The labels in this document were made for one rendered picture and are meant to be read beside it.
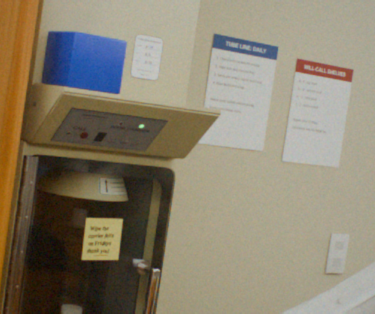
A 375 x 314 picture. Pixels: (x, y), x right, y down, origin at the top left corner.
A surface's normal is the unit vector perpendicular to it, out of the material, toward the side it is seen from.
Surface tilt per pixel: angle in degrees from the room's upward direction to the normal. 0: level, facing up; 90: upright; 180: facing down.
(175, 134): 135
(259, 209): 90
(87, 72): 90
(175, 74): 90
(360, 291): 61
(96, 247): 90
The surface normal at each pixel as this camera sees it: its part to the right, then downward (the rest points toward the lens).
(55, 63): -0.83, -0.09
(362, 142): 0.55, 0.12
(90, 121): 0.28, 0.78
